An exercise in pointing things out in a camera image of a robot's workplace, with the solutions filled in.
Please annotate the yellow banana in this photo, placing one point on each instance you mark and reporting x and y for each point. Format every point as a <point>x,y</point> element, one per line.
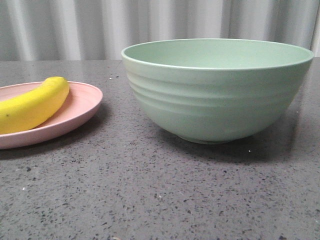
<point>29,110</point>

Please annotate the green bowl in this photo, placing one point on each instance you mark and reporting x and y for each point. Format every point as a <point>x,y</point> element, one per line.
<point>215,90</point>

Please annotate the pink plate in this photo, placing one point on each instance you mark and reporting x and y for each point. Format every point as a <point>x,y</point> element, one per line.
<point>82,103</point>

